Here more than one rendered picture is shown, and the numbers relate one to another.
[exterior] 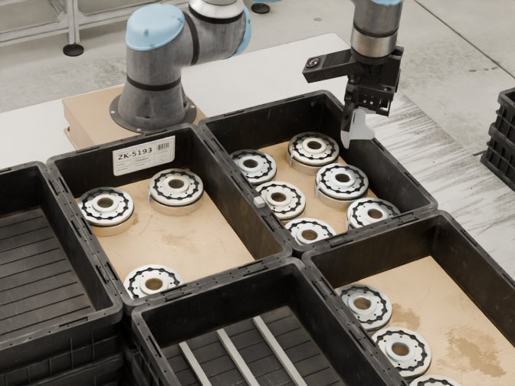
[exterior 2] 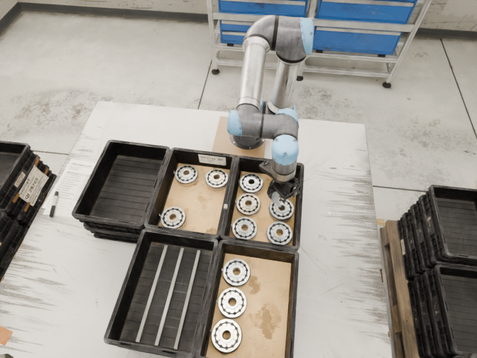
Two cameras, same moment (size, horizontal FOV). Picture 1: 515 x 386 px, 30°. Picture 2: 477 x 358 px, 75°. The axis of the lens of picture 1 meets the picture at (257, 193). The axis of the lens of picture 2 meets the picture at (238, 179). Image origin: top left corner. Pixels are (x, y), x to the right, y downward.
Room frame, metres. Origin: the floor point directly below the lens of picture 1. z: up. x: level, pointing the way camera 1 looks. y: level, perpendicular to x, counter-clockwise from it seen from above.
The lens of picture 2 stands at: (0.86, -0.43, 2.03)
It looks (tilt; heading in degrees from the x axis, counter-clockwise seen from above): 57 degrees down; 42
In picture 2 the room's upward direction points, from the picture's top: 1 degrees counter-clockwise
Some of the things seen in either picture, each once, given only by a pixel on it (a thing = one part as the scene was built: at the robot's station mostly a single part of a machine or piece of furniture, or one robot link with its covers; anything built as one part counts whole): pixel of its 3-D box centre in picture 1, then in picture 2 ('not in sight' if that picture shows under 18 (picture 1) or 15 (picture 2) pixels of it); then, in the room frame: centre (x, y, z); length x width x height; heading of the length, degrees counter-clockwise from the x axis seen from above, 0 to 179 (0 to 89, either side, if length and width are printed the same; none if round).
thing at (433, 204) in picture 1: (313, 166); (265, 199); (1.40, -0.10, 0.92); 0.40 x 0.30 x 0.02; 32
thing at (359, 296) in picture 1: (362, 304); (236, 271); (1.11, -0.19, 0.86); 0.05 x 0.05 x 0.01
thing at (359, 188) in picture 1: (342, 181); (281, 208); (1.44, -0.16, 0.86); 0.10 x 0.10 x 0.01
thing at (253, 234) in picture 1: (164, 230); (194, 195); (1.24, 0.16, 0.87); 0.40 x 0.30 x 0.11; 32
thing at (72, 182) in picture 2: not in sight; (75, 187); (0.94, 0.73, 0.70); 0.33 x 0.23 x 0.01; 33
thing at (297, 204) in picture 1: (278, 200); (248, 204); (1.36, -0.04, 0.86); 0.10 x 0.10 x 0.01
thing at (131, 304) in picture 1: (164, 209); (193, 190); (1.24, 0.16, 0.92); 0.40 x 0.30 x 0.02; 32
